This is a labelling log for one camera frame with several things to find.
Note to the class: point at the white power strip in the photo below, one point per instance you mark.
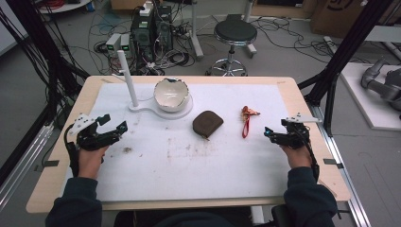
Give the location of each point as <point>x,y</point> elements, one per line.
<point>146,8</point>

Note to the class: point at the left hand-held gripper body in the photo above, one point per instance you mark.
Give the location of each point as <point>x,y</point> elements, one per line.
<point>90,138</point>

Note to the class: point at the brown zip pouch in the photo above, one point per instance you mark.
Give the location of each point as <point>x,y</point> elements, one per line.
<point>207,123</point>

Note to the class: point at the cardboard box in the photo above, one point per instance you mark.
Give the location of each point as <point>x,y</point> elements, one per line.
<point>343,15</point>

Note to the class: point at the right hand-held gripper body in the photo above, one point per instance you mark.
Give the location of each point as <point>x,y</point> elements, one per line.
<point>296,130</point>

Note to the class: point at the person's right hand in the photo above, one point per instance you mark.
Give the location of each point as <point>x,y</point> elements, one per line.
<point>298,156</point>

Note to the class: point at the black computer tower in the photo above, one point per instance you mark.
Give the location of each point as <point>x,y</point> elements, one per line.
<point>148,34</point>

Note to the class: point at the black round stool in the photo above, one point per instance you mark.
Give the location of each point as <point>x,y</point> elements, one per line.
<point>235,33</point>

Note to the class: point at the white box with green light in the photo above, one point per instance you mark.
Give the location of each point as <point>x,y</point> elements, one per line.
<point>113,42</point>
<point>125,42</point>

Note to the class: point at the white foam mat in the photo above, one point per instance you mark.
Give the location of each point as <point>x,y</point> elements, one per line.
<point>189,170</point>

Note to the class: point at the person's lap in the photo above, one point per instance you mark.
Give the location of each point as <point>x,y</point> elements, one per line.
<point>189,220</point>

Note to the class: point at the white floor board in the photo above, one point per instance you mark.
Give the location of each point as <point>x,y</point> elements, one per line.
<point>365,104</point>

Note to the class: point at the white stand with pole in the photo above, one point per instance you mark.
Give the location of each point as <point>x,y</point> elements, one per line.
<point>132,91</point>

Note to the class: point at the person's left hand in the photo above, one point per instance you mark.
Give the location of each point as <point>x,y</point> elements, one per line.
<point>91,160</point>

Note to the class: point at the white eggshell-shaped bowl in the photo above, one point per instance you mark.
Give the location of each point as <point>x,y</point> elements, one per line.
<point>171,94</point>

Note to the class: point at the black tape strip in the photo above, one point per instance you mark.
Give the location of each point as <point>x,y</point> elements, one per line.
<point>332,162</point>
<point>50,163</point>

